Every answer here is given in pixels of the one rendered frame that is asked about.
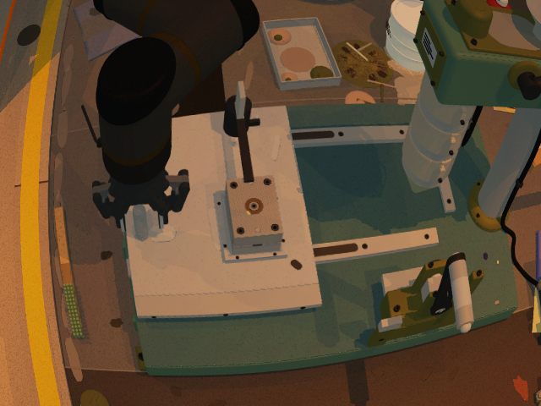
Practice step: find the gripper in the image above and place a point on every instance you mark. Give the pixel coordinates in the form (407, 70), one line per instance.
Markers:
(137, 188)

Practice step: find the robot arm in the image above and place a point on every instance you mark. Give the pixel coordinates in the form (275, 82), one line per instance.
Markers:
(139, 105)

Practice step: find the white carriage plate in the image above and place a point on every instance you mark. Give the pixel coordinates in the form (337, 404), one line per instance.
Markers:
(181, 270)

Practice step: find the grey mould nest plate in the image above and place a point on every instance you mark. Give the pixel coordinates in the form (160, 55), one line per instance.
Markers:
(220, 237)

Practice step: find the grey mould block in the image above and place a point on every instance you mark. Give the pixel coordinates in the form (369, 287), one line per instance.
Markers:
(262, 224)

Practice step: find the white clamp block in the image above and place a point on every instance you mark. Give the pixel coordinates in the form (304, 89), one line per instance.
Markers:
(399, 278)

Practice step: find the olive clamp base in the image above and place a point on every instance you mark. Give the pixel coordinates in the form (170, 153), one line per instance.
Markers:
(406, 308)

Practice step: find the grey ribbed press barrel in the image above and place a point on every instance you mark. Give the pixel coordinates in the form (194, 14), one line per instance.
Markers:
(431, 139)

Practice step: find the white and black clamp lever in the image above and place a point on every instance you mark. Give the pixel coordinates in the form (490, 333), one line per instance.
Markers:
(460, 296)

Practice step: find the green press head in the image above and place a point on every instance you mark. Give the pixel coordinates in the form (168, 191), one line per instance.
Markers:
(460, 63)

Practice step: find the thin black rod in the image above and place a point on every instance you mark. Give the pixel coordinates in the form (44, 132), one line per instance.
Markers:
(89, 124)

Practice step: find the orange and green ruler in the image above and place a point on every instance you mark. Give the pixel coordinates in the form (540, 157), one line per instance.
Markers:
(69, 279)

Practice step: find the grey paper sheet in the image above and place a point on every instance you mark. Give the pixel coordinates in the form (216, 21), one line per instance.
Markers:
(95, 40)

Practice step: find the brown oblong peg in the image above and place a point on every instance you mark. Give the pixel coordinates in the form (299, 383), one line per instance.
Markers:
(296, 264)

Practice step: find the tan round disc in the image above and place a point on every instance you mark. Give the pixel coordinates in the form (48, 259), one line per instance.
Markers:
(298, 58)

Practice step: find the green lump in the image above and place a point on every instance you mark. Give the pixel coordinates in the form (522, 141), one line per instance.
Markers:
(321, 72)

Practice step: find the grey shallow tray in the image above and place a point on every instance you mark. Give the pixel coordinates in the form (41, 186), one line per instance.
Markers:
(302, 25)

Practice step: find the olive round plate with scraps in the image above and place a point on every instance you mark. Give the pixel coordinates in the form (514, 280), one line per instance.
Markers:
(359, 63)

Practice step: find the white bucket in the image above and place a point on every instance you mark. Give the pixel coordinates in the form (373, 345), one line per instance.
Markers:
(401, 38)

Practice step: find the olive hub with black lever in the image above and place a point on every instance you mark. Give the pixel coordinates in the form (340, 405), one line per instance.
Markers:
(526, 79)

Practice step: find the red button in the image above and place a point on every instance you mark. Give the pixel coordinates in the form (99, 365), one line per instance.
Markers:
(501, 3)

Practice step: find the green press base plate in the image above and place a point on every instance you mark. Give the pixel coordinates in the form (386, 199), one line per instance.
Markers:
(359, 190)

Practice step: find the grey slotted guide rail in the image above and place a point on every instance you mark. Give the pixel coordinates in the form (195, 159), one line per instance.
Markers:
(389, 243)
(363, 134)

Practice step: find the olive post flange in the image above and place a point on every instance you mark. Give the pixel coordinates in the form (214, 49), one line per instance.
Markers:
(479, 209)

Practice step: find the grey press post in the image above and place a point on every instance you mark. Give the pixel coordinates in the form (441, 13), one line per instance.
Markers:
(511, 160)

